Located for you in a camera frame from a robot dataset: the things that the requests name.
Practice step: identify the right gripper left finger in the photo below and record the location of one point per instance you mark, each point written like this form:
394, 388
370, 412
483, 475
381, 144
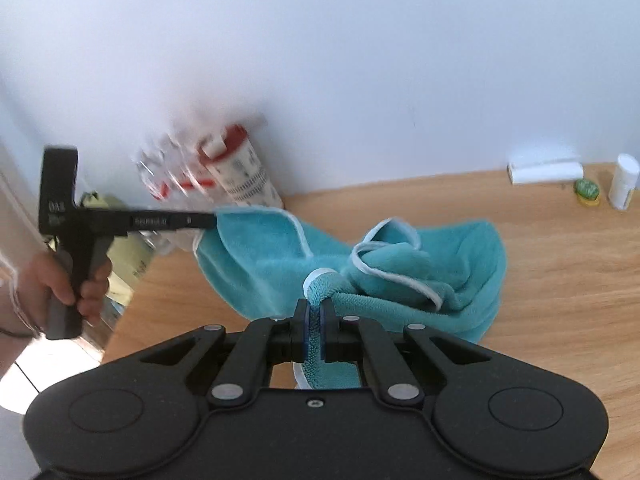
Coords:
262, 345

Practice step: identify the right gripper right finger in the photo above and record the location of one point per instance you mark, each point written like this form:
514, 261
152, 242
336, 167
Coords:
365, 343

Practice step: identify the teal towel white trim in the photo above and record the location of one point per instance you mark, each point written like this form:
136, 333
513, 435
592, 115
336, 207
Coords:
261, 261

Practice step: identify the person's left hand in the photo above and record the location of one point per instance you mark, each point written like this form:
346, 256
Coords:
44, 278

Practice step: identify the middle water bottle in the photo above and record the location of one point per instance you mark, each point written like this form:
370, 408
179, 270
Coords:
158, 168

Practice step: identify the water bottle nearest tumbler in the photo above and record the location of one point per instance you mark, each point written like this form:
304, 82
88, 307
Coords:
191, 185

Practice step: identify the red lid patterned tumbler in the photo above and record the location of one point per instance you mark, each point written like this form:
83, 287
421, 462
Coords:
232, 160

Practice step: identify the green lid yellow tin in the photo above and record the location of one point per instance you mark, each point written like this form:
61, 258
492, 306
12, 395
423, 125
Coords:
587, 192

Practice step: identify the white pill bottle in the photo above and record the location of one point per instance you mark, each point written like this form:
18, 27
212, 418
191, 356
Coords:
625, 178

